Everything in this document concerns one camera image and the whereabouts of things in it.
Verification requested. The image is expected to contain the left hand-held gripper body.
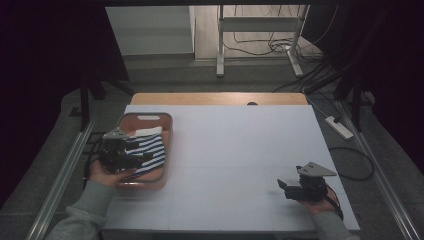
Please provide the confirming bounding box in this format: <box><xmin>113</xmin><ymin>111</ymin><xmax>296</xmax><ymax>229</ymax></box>
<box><xmin>99</xmin><ymin>127</ymin><xmax>145</xmax><ymax>175</ymax></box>

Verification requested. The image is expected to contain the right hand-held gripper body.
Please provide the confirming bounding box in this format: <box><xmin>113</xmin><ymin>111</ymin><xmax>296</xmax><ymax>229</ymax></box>
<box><xmin>284</xmin><ymin>161</ymin><xmax>338</xmax><ymax>203</ymax></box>

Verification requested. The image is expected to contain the blue white striped garment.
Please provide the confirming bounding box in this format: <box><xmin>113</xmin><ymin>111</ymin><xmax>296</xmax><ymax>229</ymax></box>
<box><xmin>123</xmin><ymin>125</ymin><xmax>167</xmax><ymax>180</ymax></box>

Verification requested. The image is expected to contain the orange basket with grey rim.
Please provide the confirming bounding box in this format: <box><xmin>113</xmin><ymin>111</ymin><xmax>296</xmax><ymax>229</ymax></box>
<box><xmin>114</xmin><ymin>111</ymin><xmax>174</xmax><ymax>191</ymax></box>

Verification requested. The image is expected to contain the person's right hand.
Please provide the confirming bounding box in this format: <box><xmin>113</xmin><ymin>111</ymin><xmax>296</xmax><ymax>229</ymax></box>
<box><xmin>299</xmin><ymin>193</ymin><xmax>337</xmax><ymax>217</ymax></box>

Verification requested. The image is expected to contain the person's left hand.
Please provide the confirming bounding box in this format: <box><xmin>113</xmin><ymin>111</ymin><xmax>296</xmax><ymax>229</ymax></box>
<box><xmin>88</xmin><ymin>159</ymin><xmax>138</xmax><ymax>188</ymax></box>

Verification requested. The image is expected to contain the dark floor socket cover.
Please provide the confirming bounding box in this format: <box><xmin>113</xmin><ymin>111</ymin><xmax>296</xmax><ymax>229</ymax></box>
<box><xmin>82</xmin><ymin>131</ymin><xmax>107</xmax><ymax>155</ymax></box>

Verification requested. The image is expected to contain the white board table cover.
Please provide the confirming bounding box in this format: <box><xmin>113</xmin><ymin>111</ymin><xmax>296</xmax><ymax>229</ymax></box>
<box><xmin>101</xmin><ymin>104</ymin><xmax>362</xmax><ymax>233</ymax></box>

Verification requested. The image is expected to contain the white power strip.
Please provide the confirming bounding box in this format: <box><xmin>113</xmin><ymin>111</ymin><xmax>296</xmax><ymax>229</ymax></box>
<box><xmin>324</xmin><ymin>115</ymin><xmax>355</xmax><ymax>140</ymax></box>

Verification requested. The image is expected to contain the black metal stand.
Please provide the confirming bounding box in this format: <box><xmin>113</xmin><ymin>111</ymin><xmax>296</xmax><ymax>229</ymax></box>
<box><xmin>332</xmin><ymin>64</ymin><xmax>365</xmax><ymax>133</ymax></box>
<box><xmin>79</xmin><ymin>68</ymin><xmax>136</xmax><ymax>132</ymax></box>

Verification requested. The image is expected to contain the wooden table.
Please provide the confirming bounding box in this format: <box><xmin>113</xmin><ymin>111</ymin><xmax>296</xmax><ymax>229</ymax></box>
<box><xmin>129</xmin><ymin>92</ymin><xmax>309</xmax><ymax>106</ymax></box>

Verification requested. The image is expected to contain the dark curtain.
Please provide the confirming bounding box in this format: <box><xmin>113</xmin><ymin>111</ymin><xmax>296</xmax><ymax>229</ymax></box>
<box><xmin>0</xmin><ymin>3</ymin><xmax>130</xmax><ymax>209</ymax></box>
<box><xmin>301</xmin><ymin>3</ymin><xmax>424</xmax><ymax>179</ymax></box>

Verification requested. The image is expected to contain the white cabinet panel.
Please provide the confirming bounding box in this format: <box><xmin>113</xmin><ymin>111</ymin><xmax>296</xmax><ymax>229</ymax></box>
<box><xmin>105</xmin><ymin>5</ymin><xmax>196</xmax><ymax>57</ymax></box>

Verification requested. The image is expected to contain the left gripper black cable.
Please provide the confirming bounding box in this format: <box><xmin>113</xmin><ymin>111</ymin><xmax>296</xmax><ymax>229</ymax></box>
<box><xmin>82</xmin><ymin>134</ymin><xmax>105</xmax><ymax>183</ymax></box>

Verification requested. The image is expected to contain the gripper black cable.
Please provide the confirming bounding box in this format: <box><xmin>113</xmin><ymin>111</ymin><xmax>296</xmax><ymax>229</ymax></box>
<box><xmin>325</xmin><ymin>184</ymin><xmax>345</xmax><ymax>221</ymax></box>
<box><xmin>82</xmin><ymin>134</ymin><xmax>105</xmax><ymax>183</ymax></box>

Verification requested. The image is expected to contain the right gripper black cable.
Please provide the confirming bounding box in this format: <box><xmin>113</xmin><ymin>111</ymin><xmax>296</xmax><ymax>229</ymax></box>
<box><xmin>325</xmin><ymin>184</ymin><xmax>345</xmax><ymax>221</ymax></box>

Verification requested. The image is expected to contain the aluminium floor rail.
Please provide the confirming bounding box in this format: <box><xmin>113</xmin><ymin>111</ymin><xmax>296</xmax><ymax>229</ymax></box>
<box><xmin>335</xmin><ymin>101</ymin><xmax>422</xmax><ymax>240</ymax></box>
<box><xmin>25</xmin><ymin>119</ymin><xmax>97</xmax><ymax>240</ymax></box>

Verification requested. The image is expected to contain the black looped floor cable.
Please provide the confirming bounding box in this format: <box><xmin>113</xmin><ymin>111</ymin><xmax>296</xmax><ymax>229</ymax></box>
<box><xmin>327</xmin><ymin>146</ymin><xmax>375</xmax><ymax>182</ymax></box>

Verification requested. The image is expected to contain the white power strip cable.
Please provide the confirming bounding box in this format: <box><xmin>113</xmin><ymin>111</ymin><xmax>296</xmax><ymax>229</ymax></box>
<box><xmin>301</xmin><ymin>87</ymin><xmax>330</xmax><ymax>120</ymax></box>

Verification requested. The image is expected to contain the tangle of floor cables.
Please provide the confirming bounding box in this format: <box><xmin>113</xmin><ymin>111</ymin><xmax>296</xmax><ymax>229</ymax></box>
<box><xmin>222</xmin><ymin>4</ymin><xmax>338</xmax><ymax>58</ymax></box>

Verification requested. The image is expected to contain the white metal stand frame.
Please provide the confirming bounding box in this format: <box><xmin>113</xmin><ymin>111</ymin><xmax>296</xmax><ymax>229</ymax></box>
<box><xmin>216</xmin><ymin>4</ymin><xmax>310</xmax><ymax>79</ymax></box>

